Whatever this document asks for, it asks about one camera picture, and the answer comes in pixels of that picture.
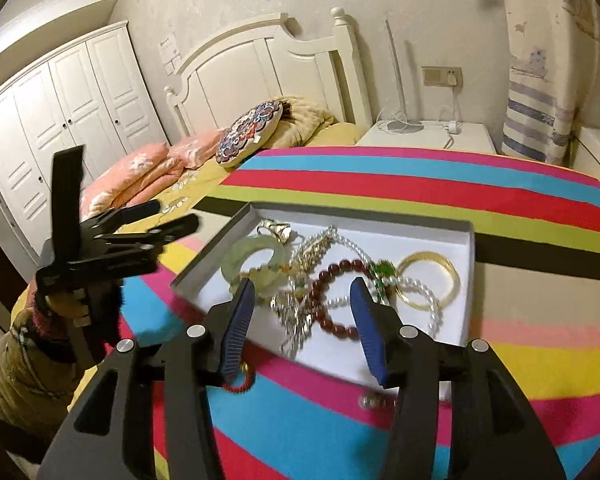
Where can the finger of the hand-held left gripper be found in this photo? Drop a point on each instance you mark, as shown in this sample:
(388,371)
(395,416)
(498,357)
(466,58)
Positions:
(180,227)
(140,210)

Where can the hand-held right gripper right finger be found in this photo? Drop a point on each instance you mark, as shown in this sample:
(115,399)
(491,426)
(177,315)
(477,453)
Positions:
(367,330)

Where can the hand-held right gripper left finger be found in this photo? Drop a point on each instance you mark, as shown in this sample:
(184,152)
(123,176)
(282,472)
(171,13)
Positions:
(237,330)

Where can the green jade bangle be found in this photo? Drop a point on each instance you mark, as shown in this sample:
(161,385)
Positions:
(235,255)

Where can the small pearl beads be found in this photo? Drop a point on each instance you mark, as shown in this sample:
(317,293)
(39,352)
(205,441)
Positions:
(367,401)

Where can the gold bangle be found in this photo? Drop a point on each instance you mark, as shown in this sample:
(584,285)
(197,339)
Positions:
(427,256)

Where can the grey shallow box tray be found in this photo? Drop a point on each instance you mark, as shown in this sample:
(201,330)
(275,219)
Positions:
(430,242)

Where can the person's left forearm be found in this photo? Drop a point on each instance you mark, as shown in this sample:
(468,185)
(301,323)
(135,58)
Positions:
(15,385)

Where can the person's left hand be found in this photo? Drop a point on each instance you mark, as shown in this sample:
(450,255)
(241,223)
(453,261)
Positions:
(62,307)

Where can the folded pink floral quilt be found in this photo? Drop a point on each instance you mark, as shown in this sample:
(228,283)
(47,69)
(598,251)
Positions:
(130,175)

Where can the yellow daisy bedspread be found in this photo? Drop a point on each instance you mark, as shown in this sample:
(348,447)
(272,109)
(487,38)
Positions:
(200,180)

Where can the pink floral pillow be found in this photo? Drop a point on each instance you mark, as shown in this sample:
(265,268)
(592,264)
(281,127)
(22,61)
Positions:
(197,150)

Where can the round patterned cushion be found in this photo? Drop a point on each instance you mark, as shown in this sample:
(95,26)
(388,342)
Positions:
(247,132)

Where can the white panelled wardrobe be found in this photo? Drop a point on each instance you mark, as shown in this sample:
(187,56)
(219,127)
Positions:
(55,110)

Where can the rainbow striped tablecloth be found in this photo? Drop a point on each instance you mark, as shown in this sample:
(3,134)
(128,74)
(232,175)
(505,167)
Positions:
(430,185)

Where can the beige fleece blanket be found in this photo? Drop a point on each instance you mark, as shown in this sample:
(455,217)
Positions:
(305,120)

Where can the white wooden headboard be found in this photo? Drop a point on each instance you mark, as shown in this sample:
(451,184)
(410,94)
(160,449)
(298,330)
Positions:
(240,60)

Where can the white nightstand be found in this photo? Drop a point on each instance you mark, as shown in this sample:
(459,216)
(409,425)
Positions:
(420,137)

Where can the slim white desk lamp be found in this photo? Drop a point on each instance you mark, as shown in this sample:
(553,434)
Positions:
(402,125)

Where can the boat print curtain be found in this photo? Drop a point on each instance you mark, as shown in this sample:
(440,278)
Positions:
(535,60)

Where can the paper notices on wall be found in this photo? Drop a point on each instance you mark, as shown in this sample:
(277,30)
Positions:
(169,45)

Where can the beige wall socket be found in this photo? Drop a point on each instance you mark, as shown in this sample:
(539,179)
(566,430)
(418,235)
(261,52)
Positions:
(435,76)

